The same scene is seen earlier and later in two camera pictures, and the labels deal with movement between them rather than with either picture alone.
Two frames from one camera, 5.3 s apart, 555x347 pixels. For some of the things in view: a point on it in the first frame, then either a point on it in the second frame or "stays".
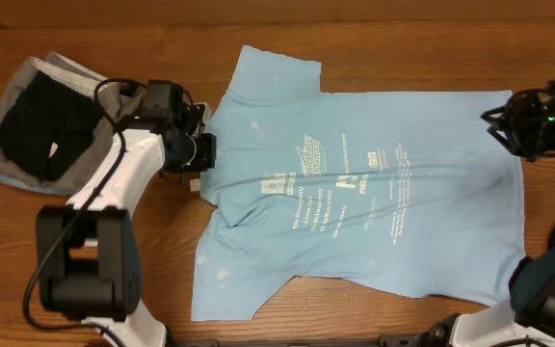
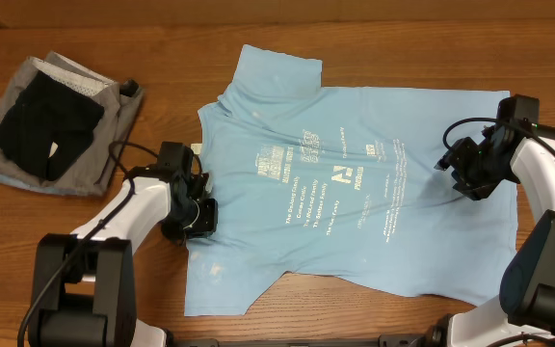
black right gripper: (510, 124) -> (455, 160)
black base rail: (383, 341) stays
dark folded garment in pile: (49, 127) stays
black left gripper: (205, 157) -> (205, 223)
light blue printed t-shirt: (418, 188) stays
